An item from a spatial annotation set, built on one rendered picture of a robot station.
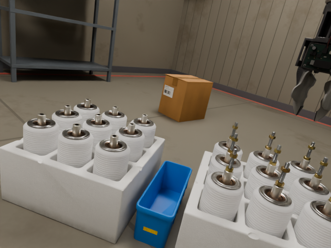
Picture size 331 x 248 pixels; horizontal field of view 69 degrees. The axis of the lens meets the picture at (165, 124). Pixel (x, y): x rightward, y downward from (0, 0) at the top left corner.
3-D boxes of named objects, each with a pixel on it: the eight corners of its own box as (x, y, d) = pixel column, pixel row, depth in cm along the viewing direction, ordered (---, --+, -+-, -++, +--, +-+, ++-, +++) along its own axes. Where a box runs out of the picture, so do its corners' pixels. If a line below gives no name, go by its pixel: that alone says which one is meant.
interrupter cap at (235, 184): (204, 177, 61) (205, 175, 61) (222, 170, 66) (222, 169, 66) (229, 194, 56) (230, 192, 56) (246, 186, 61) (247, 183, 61)
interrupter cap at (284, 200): (262, 202, 55) (263, 200, 55) (255, 184, 62) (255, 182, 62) (295, 210, 55) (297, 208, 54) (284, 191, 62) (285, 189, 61)
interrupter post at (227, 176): (218, 180, 61) (222, 169, 60) (224, 178, 62) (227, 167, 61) (226, 185, 59) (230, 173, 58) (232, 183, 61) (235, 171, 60)
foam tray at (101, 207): (77, 151, 111) (80, 114, 105) (157, 177, 103) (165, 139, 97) (1, 199, 75) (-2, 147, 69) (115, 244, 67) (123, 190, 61)
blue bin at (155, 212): (159, 185, 97) (165, 159, 93) (185, 194, 95) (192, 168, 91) (128, 239, 70) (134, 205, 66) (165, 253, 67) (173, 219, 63)
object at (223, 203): (183, 231, 67) (199, 175, 61) (206, 219, 73) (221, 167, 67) (211, 257, 60) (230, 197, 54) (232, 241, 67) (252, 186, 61)
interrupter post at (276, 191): (270, 199, 57) (275, 187, 56) (268, 193, 60) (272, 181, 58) (281, 201, 57) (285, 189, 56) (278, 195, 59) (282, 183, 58)
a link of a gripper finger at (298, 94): (275, 109, 51) (297, 68, 47) (285, 108, 55) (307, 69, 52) (288, 117, 50) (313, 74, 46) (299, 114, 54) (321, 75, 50)
